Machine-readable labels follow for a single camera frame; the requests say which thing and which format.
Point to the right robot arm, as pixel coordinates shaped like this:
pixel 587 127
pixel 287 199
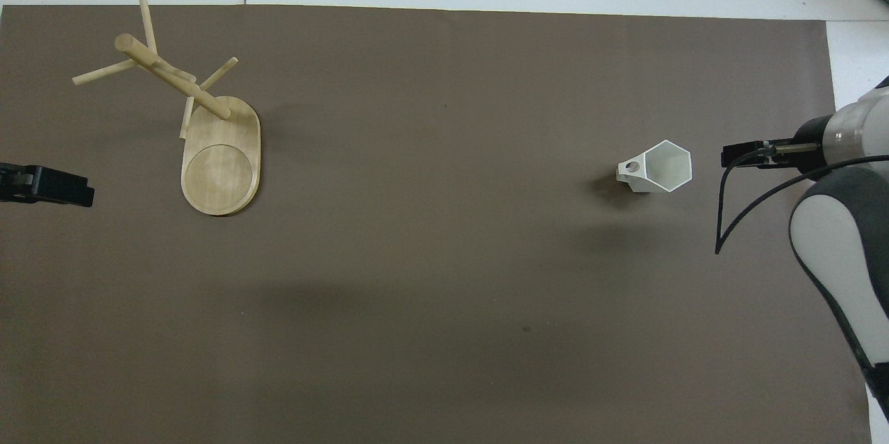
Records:
pixel 833 235

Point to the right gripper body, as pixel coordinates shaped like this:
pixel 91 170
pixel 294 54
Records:
pixel 809 152

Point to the white hexagonal cup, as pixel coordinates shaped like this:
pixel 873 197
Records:
pixel 667 166

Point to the wooden cup rack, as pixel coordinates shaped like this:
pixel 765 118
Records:
pixel 221 166

